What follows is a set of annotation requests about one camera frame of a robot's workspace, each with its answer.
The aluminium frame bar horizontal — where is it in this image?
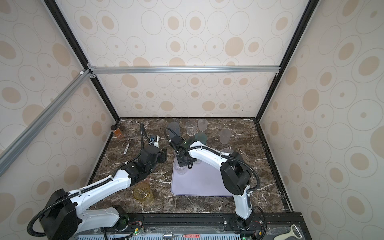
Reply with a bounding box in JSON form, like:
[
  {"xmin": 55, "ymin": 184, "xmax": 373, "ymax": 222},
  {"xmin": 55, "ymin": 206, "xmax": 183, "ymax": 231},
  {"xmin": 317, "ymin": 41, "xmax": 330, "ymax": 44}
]
[{"xmin": 91, "ymin": 66, "xmax": 280, "ymax": 74}]

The black corrugated cable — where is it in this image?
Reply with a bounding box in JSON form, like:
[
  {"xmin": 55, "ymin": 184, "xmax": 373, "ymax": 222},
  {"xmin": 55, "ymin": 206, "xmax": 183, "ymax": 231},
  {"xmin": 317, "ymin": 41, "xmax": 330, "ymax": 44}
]
[
  {"xmin": 164, "ymin": 128, "xmax": 262, "ymax": 193},
  {"xmin": 26, "ymin": 122, "xmax": 151, "ymax": 238}
]

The black corrugated cable left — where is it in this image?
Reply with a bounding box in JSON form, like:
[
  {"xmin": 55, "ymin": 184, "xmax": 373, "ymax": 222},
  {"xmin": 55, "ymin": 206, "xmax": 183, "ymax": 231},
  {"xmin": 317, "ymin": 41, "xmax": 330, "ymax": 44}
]
[{"xmin": 26, "ymin": 122, "xmax": 151, "ymax": 238}]

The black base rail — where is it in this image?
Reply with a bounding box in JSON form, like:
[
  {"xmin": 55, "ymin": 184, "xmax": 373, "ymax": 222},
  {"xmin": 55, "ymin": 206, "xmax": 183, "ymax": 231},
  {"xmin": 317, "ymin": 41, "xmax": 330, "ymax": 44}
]
[{"xmin": 73, "ymin": 206, "xmax": 311, "ymax": 240}]

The frosted dimpled small cup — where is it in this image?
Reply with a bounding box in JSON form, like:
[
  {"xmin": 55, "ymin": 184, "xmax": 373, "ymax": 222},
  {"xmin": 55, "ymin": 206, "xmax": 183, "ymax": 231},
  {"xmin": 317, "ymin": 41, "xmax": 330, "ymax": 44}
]
[{"xmin": 198, "ymin": 119, "xmax": 208, "ymax": 132}]

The red handled screwdriver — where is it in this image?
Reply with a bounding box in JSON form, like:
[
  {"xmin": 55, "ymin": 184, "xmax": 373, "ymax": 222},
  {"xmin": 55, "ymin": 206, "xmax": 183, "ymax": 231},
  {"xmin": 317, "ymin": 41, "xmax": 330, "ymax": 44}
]
[{"xmin": 163, "ymin": 233, "xmax": 201, "ymax": 240}]

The aluminium frame bar left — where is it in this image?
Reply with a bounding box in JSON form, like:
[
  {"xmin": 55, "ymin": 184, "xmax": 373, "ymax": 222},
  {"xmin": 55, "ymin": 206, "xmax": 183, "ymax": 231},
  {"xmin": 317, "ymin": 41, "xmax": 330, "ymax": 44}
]
[{"xmin": 1, "ymin": 70, "xmax": 91, "ymax": 175}]

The small amber bottle black cap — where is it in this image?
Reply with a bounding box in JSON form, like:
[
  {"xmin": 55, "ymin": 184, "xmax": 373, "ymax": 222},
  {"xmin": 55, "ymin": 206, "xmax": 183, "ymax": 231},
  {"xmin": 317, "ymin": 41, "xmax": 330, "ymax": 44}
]
[{"xmin": 111, "ymin": 125, "xmax": 123, "ymax": 139}]

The clear ribbed small glass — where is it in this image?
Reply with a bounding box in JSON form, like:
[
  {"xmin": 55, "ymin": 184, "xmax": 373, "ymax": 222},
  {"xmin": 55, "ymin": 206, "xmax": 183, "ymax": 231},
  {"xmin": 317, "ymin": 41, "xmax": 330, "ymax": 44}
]
[{"xmin": 186, "ymin": 121, "xmax": 198, "ymax": 136}]

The black corrugated cable right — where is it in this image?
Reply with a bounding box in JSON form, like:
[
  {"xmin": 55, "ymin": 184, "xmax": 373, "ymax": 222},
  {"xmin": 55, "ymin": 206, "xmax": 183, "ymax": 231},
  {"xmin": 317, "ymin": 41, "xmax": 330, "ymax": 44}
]
[{"xmin": 164, "ymin": 128, "xmax": 262, "ymax": 193}]

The yellow glass mug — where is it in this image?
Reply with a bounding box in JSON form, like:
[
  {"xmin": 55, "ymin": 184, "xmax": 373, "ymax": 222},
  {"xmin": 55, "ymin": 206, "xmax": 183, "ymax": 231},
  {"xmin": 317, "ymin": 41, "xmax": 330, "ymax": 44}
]
[{"xmin": 133, "ymin": 183, "xmax": 154, "ymax": 203}]

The clear faceted glass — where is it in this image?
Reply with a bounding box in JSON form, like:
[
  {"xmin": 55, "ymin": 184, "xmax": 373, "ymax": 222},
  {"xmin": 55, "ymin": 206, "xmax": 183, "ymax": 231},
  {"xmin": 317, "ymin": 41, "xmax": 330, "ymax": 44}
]
[
  {"xmin": 174, "ymin": 157, "xmax": 188, "ymax": 175},
  {"xmin": 221, "ymin": 148, "xmax": 234, "ymax": 154}
]

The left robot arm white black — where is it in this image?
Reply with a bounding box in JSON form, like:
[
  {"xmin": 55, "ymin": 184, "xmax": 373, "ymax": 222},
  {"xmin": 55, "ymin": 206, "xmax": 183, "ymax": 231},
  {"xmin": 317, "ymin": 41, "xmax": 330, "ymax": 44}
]
[{"xmin": 38, "ymin": 146, "xmax": 167, "ymax": 240}]

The teal dimpled plastic tumbler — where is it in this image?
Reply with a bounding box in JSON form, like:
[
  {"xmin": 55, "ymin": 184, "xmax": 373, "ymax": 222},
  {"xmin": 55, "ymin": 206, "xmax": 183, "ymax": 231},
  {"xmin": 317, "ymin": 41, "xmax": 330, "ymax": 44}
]
[{"xmin": 194, "ymin": 132, "xmax": 208, "ymax": 145}]

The tall blue plastic tumbler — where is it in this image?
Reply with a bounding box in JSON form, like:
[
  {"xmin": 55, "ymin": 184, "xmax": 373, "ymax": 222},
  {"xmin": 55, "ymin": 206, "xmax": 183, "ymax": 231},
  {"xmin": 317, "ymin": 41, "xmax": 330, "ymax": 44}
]
[{"xmin": 166, "ymin": 122, "xmax": 181, "ymax": 139}]

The frosted dimpled tall cup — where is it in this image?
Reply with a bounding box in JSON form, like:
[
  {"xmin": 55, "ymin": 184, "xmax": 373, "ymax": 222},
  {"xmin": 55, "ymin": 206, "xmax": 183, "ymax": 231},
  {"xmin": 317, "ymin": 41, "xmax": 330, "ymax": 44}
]
[{"xmin": 219, "ymin": 129, "xmax": 232, "ymax": 145}]

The lavender plastic tray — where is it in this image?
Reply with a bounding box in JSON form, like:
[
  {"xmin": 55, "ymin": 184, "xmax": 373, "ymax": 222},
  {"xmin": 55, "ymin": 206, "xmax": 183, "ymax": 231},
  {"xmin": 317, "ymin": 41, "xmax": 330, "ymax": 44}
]
[{"xmin": 171, "ymin": 162, "xmax": 233, "ymax": 197}]

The white peeler tool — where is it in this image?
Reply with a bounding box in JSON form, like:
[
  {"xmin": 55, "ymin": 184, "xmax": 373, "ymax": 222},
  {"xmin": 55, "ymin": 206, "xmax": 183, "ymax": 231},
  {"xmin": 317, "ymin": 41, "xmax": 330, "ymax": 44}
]
[{"xmin": 274, "ymin": 224, "xmax": 304, "ymax": 240}]

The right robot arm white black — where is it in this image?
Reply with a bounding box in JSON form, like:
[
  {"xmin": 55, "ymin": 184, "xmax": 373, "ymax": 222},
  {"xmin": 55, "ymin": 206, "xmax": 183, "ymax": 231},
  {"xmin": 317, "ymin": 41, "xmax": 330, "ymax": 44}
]
[{"xmin": 171, "ymin": 140, "xmax": 254, "ymax": 220}]

